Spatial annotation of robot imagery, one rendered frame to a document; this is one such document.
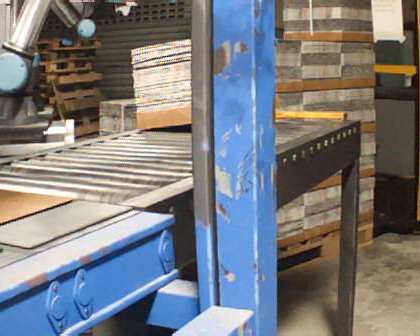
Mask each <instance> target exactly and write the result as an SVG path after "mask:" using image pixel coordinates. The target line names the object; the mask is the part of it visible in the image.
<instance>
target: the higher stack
mask: <svg viewBox="0 0 420 336"><path fill-rule="evenodd" d="M283 4H284V6H283V7H284V9H285V10H283V13H284V14H283V17H282V18H283V22H284V33H292V32H299V33H311V35H312V33H314V32H337V31H339V32H355V33H368V34H373V32H374V31H373V30H374V29H373V27H374V26H373V21H372V15H371V12H372V11H371V10H372V8H371V6H372V1H370V0H284V3H283ZM316 42H335V43H341V44H340V45H341V47H340V49H341V50H340V54H339V55H340V56H341V63H340V64H341V66H342V69H341V74H342V75H341V79H344V80H347V79H362V78H374V77H375V69H374V67H373V66H372V65H375V54H374V50H372V49H375V48H374V44H369V42H374V41H351V40H338V41H316ZM336 89H340V90H339V91H341V94H340V96H341V97H342V98H341V99H340V100H341V102H340V105H341V107H340V109H341V110H340V113H346V114H347V118H346V119H348V120H361V124H369V123H374V122H375V110H374V101H373V100H374V99H373V98H374V89H373V88H366V87H358V88H346V89H344V88H336ZM346 119H345V120H346ZM374 135H375V134H374V133H372V132H365V133H361V157H360V170H363V169H367V168H371V167H373V166H374V162H375V161H374V159H375V158H374V155H373V154H375V153H376V152H375V144H376V143H374V140H375V139H374V138H375V137H373V136H374ZM374 178H375V177H370V176H368V177H363V178H360V184H359V214H362V213H364V212H367V211H371V210H372V208H374V207H373V197H374V191H373V189H374V187H375V186H374V185H375V179H374ZM373 225H374V223H373V219H368V220H364V221H361V222H358V247H357V249H359V248H362V247H365V246H366V245H368V244H370V243H372V226H373Z"/></svg>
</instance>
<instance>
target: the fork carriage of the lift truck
mask: <svg viewBox="0 0 420 336"><path fill-rule="evenodd" d="M370 177H375V178H374V179H375V185H374V186H375V187H374V189H373V191H374V197H373V207H374V208H372V209H373V210H374V214H373V218H371V219H373V222H376V221H379V222H385V223H387V224H388V227H389V228H391V227H395V228H399V229H405V230H408V229H409V228H413V209H414V178H415V176H413V175H406V174H397V173H391V174H390V173H383V172H375V175H372V176H370Z"/></svg>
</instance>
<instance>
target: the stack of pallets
mask: <svg viewBox="0 0 420 336"><path fill-rule="evenodd" d="M85 42H91V47H83V43H85ZM44 45H48V49H44ZM101 47H102V46H101V38H91V39H79V40H78V43H77V45H71V48H65V45H64V46H63V45H62V39H57V40H54V39H53V40H40V41H36V44H35V47H34V53H36V52H37V53H38V54H39V55H45V56H46V60H40V65H43V70H40V76H46V78H47V80H40V87H47V89H45V90H40V93H41V95H42V97H50V99H42V100H43V102H44V105H45V108H54V115H53V118H49V120H50V121H60V119H58V117H61V116H60V115H58V113H59V112H58V109H57V106H56V105H57V101H55V95H56V94H55V91H54V90H53V91H52V85H51V81H50V80H51V79H54V78H57V77H58V76H59V74H66V76H75V75H78V73H84V72H86V74H92V73H95V71H96V68H92V67H91V59H95V52H93V51H95V48H101ZM77 53H85V57H83V58H77ZM59 54H65V58H62V59H58V55H59ZM76 62H82V68H75V63H76ZM56 64H61V69H56Z"/></svg>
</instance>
